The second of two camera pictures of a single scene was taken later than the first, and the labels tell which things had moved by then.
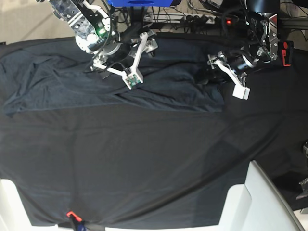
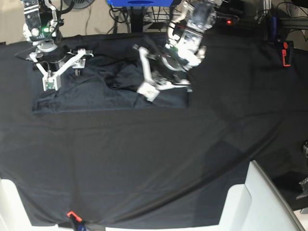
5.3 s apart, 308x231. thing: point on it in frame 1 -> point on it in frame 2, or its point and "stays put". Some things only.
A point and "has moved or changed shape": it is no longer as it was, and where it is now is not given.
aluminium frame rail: x=300 y=22 stays put
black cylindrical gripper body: x=237 y=61 -> x=165 y=73
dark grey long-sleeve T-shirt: x=45 y=73 has moved or changed shape
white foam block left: x=14 y=214 stays put
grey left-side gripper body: x=120 y=47 -> x=51 y=56
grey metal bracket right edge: x=304 y=185 stays put
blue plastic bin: x=139 y=3 stays put
